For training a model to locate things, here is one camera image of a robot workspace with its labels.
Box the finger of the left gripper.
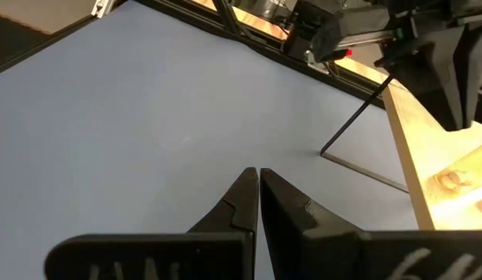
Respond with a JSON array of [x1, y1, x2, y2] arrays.
[[375, 25, 466, 132], [464, 19, 482, 130]]

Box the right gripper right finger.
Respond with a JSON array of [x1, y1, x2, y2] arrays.
[[259, 167, 482, 280]]

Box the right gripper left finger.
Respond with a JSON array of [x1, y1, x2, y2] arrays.
[[44, 166, 261, 280]]

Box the wooden shelf black metal legs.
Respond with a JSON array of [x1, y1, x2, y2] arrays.
[[320, 73, 482, 231]]

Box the blue-grey table mat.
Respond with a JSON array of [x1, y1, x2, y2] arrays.
[[0, 0, 421, 280]]

